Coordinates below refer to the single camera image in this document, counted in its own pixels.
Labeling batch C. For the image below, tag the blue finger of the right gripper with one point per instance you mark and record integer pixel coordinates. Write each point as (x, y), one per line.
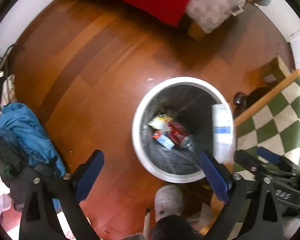
(280, 161)
(257, 167)

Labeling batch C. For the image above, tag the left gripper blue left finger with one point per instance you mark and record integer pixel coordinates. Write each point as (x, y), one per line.
(71, 189)

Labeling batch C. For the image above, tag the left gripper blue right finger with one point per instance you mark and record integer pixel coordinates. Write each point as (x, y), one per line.
(229, 188)

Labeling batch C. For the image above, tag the blue white box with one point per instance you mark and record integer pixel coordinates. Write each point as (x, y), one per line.
(223, 133)

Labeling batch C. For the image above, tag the red soda can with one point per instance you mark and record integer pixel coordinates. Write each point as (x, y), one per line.
(179, 134)

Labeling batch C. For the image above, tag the blue red milk carton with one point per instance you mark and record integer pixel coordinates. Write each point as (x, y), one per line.
(163, 140)

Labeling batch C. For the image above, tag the yellow snack bag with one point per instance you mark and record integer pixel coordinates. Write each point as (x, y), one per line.
(160, 121)

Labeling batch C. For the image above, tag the white round trash bin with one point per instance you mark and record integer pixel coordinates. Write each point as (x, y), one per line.
(189, 102)

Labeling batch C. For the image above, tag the green white checkered tablecloth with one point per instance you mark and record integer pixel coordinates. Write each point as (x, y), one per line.
(275, 127)

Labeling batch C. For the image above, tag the grey pink slipper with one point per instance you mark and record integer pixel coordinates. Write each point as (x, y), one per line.
(168, 201)

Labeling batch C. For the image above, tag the blue jacket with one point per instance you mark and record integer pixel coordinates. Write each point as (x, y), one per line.
(20, 127)

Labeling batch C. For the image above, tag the flat cardboard piece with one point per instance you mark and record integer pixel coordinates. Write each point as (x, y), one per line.
(272, 72)

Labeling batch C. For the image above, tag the checkered grey pink blanket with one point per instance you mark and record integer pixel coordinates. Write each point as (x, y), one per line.
(210, 14)

